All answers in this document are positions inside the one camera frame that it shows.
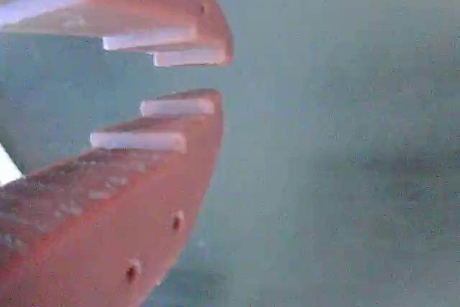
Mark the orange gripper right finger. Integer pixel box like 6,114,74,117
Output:
0,0,234,68

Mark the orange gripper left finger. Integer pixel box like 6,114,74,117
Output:
0,88,224,307

